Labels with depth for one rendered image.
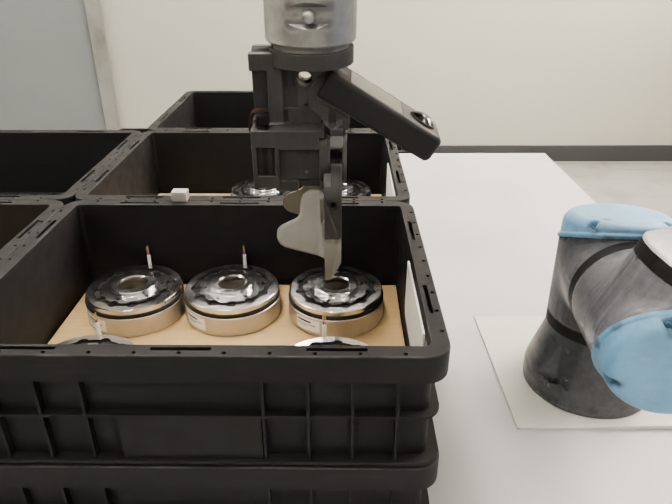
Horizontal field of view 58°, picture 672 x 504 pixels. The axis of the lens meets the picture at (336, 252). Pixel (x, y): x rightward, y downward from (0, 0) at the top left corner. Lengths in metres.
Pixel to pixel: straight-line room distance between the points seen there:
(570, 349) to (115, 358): 0.51
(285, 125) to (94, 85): 3.41
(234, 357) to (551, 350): 0.44
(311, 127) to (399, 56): 3.16
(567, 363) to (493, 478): 0.17
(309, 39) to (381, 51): 3.17
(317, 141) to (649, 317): 0.31
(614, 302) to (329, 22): 0.35
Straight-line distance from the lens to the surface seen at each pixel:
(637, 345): 0.57
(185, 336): 0.65
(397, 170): 0.81
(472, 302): 0.96
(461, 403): 0.77
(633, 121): 4.15
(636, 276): 0.59
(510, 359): 0.85
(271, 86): 0.52
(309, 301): 0.64
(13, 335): 0.64
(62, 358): 0.48
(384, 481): 0.52
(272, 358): 0.44
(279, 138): 0.51
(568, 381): 0.77
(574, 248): 0.71
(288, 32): 0.49
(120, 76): 3.88
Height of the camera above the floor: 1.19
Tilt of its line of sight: 27 degrees down
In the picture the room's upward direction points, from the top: straight up
